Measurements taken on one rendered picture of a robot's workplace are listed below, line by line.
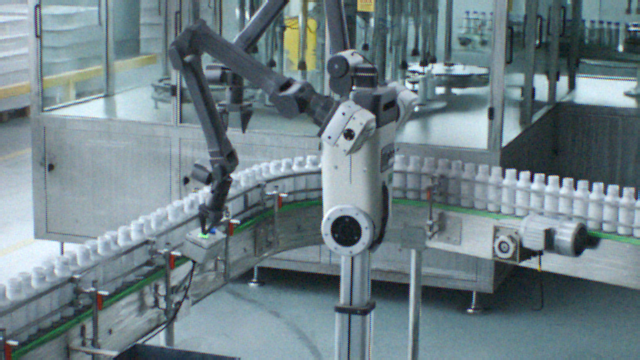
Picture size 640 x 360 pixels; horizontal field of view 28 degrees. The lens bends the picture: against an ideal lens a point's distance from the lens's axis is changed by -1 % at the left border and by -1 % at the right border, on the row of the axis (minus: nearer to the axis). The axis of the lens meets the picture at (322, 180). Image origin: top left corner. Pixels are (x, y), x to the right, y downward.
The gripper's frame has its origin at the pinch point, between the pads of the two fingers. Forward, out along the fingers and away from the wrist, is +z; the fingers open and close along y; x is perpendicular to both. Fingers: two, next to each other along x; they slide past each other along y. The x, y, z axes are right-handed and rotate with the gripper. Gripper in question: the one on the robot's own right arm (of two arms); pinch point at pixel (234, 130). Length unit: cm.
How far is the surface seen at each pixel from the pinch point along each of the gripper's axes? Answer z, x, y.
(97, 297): 33, 85, 4
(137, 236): 27, 42, 14
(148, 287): 42, 43, 10
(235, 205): 32.7, -29.7, 12.4
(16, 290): 25, 110, 14
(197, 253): 33.2, 32.6, -1.6
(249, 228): 42, -36, 10
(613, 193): 26, -75, -115
